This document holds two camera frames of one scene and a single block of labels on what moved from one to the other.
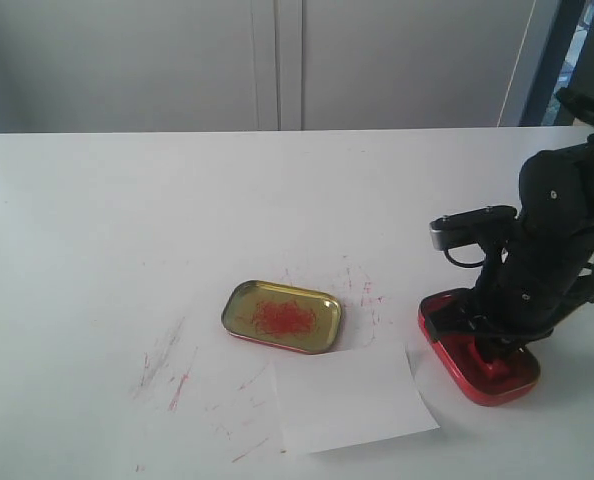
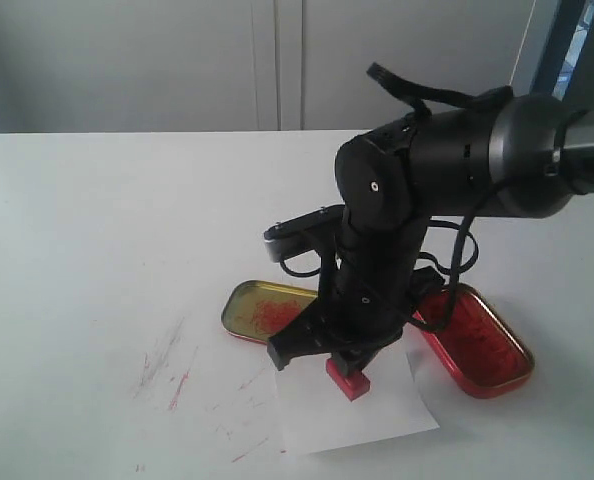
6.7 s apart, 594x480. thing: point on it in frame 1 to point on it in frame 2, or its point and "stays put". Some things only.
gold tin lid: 282,316 stays put
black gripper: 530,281 to 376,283
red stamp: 495,357 to 353,385
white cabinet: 62,66 stays put
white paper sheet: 333,399 stays put
